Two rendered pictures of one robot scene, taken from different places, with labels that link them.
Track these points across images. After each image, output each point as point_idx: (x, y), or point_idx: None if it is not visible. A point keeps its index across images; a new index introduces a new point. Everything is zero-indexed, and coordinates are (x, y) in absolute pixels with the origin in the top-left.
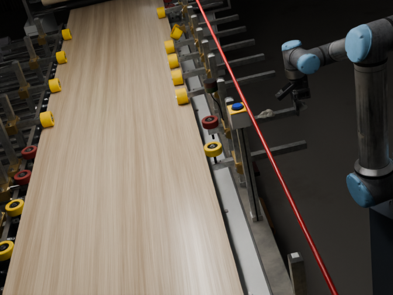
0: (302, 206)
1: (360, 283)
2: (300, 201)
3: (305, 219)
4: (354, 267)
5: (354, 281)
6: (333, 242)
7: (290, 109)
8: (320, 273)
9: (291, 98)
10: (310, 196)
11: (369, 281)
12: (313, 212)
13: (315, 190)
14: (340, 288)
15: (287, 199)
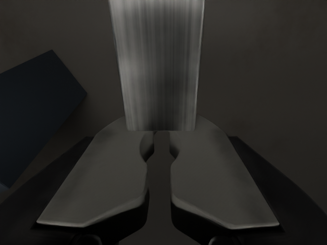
0: (245, 21)
1: (84, 47)
2: (256, 21)
3: (214, 17)
4: (110, 49)
5: (88, 42)
6: None
7: (143, 82)
8: (106, 5)
9: (294, 198)
10: (259, 40)
11: (86, 58)
12: (223, 33)
13: (266, 51)
14: (78, 22)
15: (272, 2)
